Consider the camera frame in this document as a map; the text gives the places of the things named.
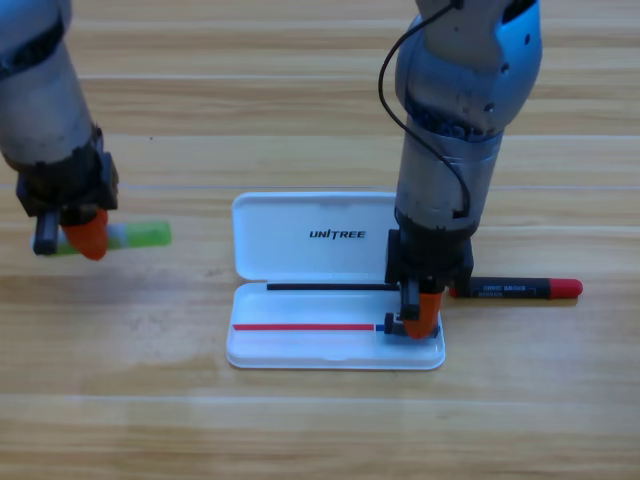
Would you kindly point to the red black marker pen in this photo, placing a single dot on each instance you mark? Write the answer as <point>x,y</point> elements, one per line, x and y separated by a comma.
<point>530,288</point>

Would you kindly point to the white Unitree pencil case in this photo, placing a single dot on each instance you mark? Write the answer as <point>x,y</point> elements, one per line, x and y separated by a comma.
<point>280,250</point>

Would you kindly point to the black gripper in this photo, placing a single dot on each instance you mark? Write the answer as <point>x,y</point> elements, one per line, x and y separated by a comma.
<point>430,260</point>
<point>70,185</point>

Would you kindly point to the black eraser white print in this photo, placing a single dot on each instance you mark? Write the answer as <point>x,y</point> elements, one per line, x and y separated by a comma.
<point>392,325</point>

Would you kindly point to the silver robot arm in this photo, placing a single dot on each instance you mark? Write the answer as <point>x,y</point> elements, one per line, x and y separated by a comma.
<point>450,175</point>
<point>40,100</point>

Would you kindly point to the green white glue stick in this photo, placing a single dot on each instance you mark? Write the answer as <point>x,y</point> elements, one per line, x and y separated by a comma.
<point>145,234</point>

